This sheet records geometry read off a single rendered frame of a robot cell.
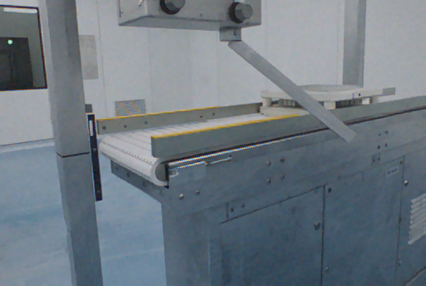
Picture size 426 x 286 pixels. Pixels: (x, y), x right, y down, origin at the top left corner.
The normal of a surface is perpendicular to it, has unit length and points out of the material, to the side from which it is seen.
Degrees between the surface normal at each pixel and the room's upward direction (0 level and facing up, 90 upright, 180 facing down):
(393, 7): 90
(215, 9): 90
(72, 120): 90
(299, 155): 90
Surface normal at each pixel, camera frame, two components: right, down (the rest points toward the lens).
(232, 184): 0.60, 0.12
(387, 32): -0.80, 0.13
